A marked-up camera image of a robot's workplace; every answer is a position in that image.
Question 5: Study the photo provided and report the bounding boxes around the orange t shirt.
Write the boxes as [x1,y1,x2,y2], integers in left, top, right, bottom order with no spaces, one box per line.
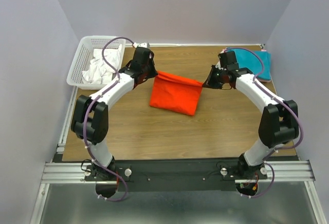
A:
[150,71,203,116]

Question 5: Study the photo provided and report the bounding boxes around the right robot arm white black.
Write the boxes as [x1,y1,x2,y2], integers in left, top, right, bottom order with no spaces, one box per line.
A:
[203,48,302,179]

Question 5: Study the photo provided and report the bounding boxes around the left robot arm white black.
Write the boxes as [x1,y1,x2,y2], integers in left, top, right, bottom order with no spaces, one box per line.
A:
[70,43,158,180]

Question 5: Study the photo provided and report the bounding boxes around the teal folded t shirt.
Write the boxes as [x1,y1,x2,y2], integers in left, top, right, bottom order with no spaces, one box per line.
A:
[231,48,272,81]

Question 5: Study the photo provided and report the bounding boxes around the pink folded t shirt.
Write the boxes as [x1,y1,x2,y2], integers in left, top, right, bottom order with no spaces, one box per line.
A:
[222,46,272,83]

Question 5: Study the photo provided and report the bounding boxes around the white crumpled t shirt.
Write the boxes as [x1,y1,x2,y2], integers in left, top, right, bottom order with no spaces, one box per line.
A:
[82,44,122,85]

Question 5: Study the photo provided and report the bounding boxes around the white plastic laundry basket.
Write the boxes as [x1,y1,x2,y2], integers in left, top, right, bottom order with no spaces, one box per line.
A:
[66,35,126,90]

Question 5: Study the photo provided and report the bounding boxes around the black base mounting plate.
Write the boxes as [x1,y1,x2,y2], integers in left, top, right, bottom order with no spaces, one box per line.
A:
[81,158,268,196]

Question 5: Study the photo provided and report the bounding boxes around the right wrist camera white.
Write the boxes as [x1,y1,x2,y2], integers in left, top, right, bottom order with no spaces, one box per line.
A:
[215,59,226,70]

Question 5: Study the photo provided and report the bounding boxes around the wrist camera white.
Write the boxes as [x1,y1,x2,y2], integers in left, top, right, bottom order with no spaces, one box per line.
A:
[132,42,150,49]
[215,59,226,70]

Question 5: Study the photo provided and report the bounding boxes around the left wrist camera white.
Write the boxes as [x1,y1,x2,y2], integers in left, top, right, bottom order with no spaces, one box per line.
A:
[132,42,150,49]

